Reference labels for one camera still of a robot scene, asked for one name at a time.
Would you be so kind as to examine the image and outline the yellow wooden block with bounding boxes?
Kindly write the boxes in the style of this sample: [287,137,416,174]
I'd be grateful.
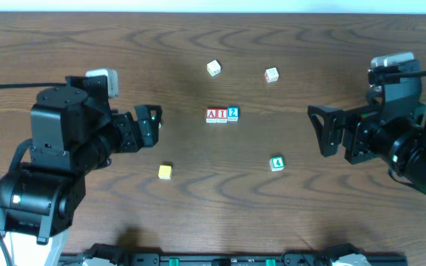
[158,165,172,180]

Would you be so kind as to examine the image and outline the red letter A block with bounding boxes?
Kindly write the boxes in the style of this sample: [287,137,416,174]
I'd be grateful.
[206,108,217,123]

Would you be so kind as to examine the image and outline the red edged wooden block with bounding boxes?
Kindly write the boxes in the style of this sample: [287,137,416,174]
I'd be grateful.
[264,67,280,83]

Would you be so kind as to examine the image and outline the green number 4 block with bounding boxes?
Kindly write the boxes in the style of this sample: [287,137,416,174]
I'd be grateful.
[269,156,285,171]

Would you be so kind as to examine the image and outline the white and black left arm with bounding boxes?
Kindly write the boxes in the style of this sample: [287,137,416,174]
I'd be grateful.
[0,75,162,265]

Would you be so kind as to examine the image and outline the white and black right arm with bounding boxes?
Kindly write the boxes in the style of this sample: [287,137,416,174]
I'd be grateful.
[308,52,426,195]

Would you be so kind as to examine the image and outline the blue number 2 block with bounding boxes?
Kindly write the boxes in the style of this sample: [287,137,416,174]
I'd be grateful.
[227,106,239,122]

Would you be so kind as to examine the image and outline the red letter I block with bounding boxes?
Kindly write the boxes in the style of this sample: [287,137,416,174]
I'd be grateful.
[217,109,228,123]

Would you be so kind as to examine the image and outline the black mounting rail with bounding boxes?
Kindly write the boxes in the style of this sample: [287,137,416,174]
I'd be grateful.
[57,243,408,266]

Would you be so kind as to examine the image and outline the plain cream wooden block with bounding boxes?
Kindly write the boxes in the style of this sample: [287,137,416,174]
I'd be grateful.
[206,60,221,77]

